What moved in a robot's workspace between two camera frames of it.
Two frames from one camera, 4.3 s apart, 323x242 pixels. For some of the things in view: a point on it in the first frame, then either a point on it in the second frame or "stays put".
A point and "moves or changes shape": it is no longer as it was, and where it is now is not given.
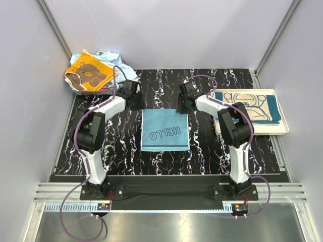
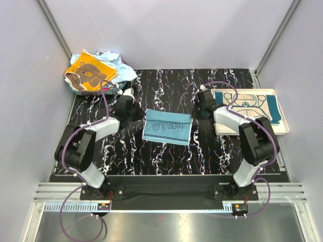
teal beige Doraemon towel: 262,109 stays put
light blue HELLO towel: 164,130 moves or changes shape
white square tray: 263,106 stays put
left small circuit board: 103,206 stays put
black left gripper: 141,105 -> 141,114
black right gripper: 179,109 -> 194,114
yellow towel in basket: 90,71 stays put
